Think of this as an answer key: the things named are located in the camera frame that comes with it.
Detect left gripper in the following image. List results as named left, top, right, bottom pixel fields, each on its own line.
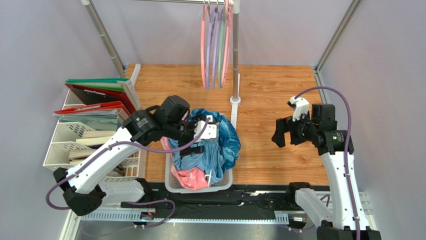
left=164, top=114, right=206, bottom=157

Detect light blue shorts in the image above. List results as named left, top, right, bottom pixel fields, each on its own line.
left=172, top=137, right=224, bottom=184

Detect pink hanger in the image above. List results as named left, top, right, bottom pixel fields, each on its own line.
left=220, top=0, right=232, bottom=88
left=200, top=5, right=209, bottom=90

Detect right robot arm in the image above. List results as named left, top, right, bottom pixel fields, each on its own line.
left=271, top=100, right=382, bottom=240

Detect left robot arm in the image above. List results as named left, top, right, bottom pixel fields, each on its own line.
left=53, top=95, right=217, bottom=216

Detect dark blue patterned shorts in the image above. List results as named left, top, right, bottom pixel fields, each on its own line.
left=188, top=108, right=242, bottom=173

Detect purple hanger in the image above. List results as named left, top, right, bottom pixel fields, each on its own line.
left=204, top=6, right=218, bottom=91
left=211, top=6, right=223, bottom=89

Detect pink garment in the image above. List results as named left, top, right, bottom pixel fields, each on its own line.
left=165, top=153, right=212, bottom=193

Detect white laundry basket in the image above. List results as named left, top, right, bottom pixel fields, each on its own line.
left=164, top=113, right=234, bottom=195

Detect green folder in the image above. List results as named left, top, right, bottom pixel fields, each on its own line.
left=65, top=78, right=134, bottom=92

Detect books in organizer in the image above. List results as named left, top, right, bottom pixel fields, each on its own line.
left=68, top=130, right=116, bottom=166

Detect red folder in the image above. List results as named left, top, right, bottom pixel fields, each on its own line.
left=65, top=83, right=137, bottom=114

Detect white file organizer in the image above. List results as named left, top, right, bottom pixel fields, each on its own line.
left=42, top=77, right=142, bottom=171

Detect metal clothes rack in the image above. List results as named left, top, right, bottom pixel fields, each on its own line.
left=80, top=0, right=242, bottom=128

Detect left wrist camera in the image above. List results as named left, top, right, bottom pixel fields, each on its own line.
left=194, top=114, right=218, bottom=143

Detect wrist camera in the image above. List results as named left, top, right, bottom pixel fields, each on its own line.
left=194, top=114, right=218, bottom=143
left=287, top=96, right=310, bottom=122

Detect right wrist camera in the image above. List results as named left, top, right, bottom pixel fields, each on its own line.
left=287, top=96, right=310, bottom=122

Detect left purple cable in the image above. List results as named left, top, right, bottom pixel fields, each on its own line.
left=45, top=117, right=211, bottom=211

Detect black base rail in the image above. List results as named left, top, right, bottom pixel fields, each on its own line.
left=81, top=182, right=313, bottom=229

